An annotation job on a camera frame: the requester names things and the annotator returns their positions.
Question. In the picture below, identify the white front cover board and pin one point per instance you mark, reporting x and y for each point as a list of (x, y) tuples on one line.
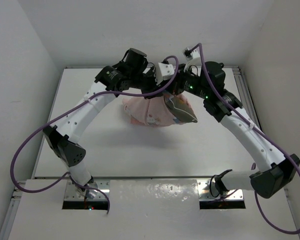
[(139, 210)]

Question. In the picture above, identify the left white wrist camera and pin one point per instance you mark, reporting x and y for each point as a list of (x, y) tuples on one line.
[(163, 72)]

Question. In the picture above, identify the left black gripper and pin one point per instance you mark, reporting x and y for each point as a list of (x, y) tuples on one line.
[(155, 85)]

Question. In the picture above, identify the pink cartoon pillowcase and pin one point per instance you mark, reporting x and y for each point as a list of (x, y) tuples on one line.
[(151, 112)]

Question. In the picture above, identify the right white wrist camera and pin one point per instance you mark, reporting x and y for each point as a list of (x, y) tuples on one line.
[(192, 58)]

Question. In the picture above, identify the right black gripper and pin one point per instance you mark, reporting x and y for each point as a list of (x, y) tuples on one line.
[(175, 88)]

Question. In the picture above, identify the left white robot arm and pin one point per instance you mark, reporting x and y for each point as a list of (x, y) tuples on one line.
[(64, 135)]

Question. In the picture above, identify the left aluminium frame rail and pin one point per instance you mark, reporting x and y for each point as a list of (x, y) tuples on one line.
[(10, 214)]

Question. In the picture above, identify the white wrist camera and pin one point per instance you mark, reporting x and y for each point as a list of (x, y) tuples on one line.
[(163, 72), (192, 58)]

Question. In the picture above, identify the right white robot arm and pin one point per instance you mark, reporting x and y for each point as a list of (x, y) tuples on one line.
[(274, 170)]

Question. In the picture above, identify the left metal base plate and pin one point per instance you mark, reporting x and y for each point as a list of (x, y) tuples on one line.
[(74, 194)]

